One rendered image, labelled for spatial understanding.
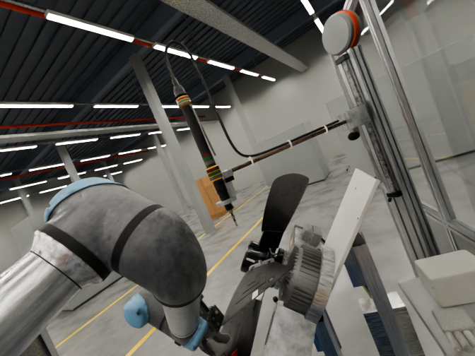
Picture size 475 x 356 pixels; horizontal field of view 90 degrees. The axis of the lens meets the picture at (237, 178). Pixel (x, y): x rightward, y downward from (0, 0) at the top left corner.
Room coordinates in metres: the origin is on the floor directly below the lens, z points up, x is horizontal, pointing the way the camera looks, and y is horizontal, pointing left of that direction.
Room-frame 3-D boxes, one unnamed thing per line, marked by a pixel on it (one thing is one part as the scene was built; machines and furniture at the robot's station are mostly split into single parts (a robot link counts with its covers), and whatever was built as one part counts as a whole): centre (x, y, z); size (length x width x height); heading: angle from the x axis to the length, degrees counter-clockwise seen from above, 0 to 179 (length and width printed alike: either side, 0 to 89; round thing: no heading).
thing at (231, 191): (0.78, 0.05, 1.50); 0.09 x 0.07 x 0.10; 108
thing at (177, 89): (0.78, 0.06, 1.65); 0.04 x 0.04 x 0.46
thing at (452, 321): (0.65, -0.42, 0.87); 0.15 x 0.09 x 0.02; 157
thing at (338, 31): (1.00, -0.62, 1.88); 0.17 x 0.15 x 0.16; 163
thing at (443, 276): (0.79, -0.55, 0.92); 0.17 x 0.16 x 0.11; 73
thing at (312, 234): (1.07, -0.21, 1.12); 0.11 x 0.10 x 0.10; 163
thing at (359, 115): (0.97, -0.53, 1.54); 0.10 x 0.07 x 0.08; 108
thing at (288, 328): (0.72, 0.05, 0.98); 0.20 x 0.16 x 0.20; 73
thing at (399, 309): (0.89, -0.32, 0.73); 0.15 x 0.09 x 0.22; 73
